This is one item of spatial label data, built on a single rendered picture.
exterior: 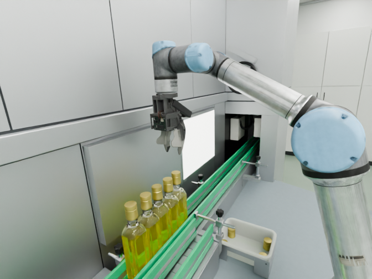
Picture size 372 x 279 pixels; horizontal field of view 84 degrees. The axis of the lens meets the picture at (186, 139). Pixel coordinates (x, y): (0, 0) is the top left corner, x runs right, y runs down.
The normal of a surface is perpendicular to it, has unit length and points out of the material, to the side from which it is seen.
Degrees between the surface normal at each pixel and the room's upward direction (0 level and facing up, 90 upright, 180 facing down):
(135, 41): 90
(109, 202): 90
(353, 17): 90
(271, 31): 90
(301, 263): 0
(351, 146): 80
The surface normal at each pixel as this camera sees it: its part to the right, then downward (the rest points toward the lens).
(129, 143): 0.86, 0.11
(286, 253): -0.04, -0.96
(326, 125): -0.62, 0.09
